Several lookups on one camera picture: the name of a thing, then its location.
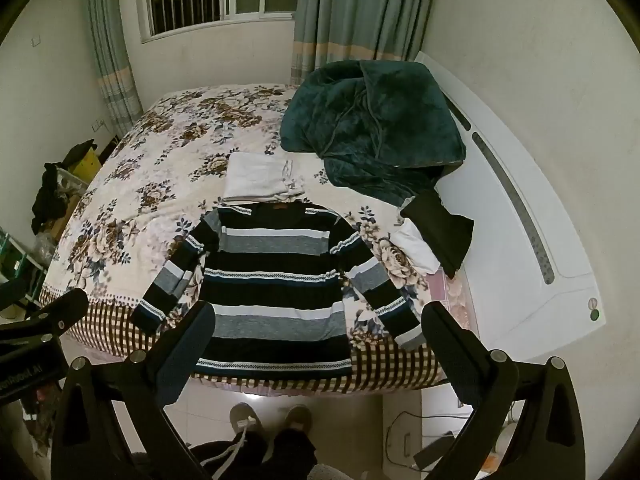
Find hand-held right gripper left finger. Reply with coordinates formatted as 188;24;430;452
50;300;216;480

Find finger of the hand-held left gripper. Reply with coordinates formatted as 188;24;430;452
0;287;90;348

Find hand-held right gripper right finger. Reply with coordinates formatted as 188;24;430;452
421;301;587;480

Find black white striped sweater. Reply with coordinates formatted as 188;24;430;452
131;202;427;381

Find pile of black clothes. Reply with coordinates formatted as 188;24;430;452
31;140;96;233

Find white storage shelf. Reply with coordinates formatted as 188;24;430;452
0;227;48;311

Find person's left shoe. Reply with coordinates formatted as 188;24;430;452
229;402;263;433

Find person's shoe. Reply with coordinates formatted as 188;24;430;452
282;405;313;433
229;402;263;433

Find black power adapter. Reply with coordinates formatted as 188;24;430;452
414;430;456;468

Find white bed headboard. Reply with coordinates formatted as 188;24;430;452
415;50;601;361

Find small white garment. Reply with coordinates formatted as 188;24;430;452
390;220;441;276

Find black folded garment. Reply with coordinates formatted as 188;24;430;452
400;191;475;281

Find person's right shoe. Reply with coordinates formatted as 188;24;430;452
282;405;313;433

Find person's black pants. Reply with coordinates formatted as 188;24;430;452
190;427;318;480

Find yellow box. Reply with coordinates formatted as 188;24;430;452
70;150;101;181

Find floral patterned white cloth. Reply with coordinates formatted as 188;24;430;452
39;83;481;393

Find white folded cloth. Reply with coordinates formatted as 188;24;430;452
223;152;306;206

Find dark green plush blanket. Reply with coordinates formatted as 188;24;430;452
279;59;467;207

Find narrow grey-green curtain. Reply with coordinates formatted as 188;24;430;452
82;0;146;136

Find wide grey-green curtain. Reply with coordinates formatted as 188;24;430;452
292;0;441;86

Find black floor cable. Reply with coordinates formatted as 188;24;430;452
387;410;476;471

